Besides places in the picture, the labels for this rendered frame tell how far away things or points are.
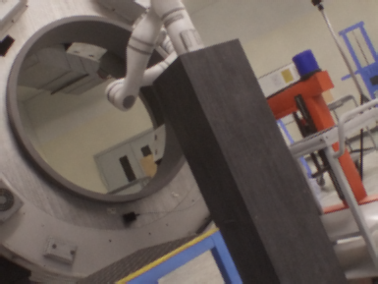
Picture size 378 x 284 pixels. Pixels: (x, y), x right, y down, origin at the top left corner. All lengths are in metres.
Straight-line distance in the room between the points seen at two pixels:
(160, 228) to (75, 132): 10.07
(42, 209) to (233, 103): 0.80
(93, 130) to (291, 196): 10.41
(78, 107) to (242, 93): 10.55
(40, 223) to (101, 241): 0.24
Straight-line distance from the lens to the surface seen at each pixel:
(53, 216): 1.83
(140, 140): 11.30
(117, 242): 1.90
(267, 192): 1.49
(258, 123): 1.53
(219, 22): 11.19
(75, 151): 12.01
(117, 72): 2.52
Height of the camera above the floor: 0.74
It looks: 4 degrees up
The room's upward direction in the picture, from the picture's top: 24 degrees counter-clockwise
